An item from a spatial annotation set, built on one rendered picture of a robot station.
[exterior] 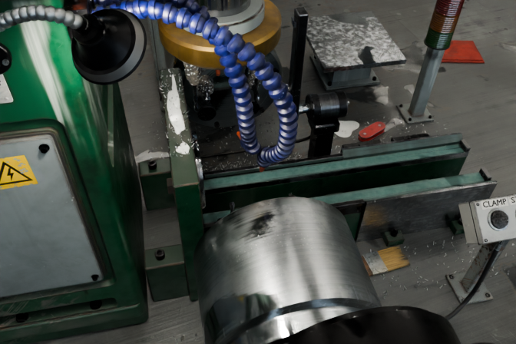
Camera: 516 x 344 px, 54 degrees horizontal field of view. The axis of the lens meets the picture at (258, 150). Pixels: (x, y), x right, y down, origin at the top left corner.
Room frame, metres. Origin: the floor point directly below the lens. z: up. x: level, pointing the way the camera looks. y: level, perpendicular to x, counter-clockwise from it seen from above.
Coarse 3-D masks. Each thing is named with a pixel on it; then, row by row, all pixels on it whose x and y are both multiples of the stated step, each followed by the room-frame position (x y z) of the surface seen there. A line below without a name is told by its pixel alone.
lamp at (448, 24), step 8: (432, 16) 1.08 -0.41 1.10; (440, 16) 1.06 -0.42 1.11; (448, 16) 1.05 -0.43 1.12; (456, 16) 1.05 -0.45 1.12; (432, 24) 1.07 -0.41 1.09; (440, 24) 1.05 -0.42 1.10; (448, 24) 1.05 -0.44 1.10; (456, 24) 1.06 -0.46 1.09; (440, 32) 1.05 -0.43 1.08; (448, 32) 1.05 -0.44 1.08
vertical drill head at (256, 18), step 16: (208, 0) 0.61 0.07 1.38; (224, 0) 0.61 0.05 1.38; (240, 0) 0.62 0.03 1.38; (256, 0) 0.66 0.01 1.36; (224, 16) 0.61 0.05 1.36; (240, 16) 0.61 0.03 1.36; (256, 16) 0.62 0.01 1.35; (272, 16) 0.65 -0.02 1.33; (160, 32) 0.62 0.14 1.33; (176, 32) 0.60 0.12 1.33; (240, 32) 0.60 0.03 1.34; (256, 32) 0.61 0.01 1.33; (272, 32) 0.61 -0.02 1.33; (176, 48) 0.58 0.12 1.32; (192, 48) 0.57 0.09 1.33; (208, 48) 0.57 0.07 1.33; (256, 48) 0.59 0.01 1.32; (272, 48) 0.61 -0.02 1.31; (192, 64) 0.58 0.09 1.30; (208, 64) 0.57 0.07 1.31; (192, 80) 0.60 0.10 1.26; (256, 80) 0.63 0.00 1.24; (256, 96) 0.63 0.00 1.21
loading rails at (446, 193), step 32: (288, 160) 0.76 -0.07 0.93; (320, 160) 0.76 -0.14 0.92; (352, 160) 0.77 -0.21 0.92; (384, 160) 0.78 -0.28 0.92; (416, 160) 0.78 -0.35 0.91; (448, 160) 0.80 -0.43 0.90; (224, 192) 0.69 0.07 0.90; (256, 192) 0.70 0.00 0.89; (288, 192) 0.72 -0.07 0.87; (320, 192) 0.73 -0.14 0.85; (352, 192) 0.68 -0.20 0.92; (384, 192) 0.68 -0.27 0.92; (416, 192) 0.68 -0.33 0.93; (448, 192) 0.68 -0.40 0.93; (480, 192) 0.70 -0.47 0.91; (352, 224) 0.64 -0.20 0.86; (384, 224) 0.65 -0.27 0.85; (416, 224) 0.67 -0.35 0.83; (448, 224) 0.69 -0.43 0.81
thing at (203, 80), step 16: (176, 64) 0.85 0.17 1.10; (208, 80) 0.85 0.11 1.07; (224, 80) 0.86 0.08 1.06; (192, 96) 0.85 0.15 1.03; (208, 96) 0.80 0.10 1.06; (224, 96) 0.86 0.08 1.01; (192, 112) 0.85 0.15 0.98; (208, 112) 0.85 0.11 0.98; (224, 112) 0.86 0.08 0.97; (256, 112) 0.88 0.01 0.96
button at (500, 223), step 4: (496, 212) 0.51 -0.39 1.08; (500, 212) 0.51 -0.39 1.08; (492, 216) 0.51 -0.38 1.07; (496, 216) 0.50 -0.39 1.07; (500, 216) 0.51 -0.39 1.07; (504, 216) 0.51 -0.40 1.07; (492, 220) 0.50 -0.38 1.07; (496, 220) 0.50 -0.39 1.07; (500, 220) 0.50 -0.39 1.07; (504, 220) 0.50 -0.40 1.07; (492, 224) 0.50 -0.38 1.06; (496, 224) 0.49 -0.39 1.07; (500, 224) 0.49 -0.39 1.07; (504, 224) 0.50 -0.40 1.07; (500, 228) 0.49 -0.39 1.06
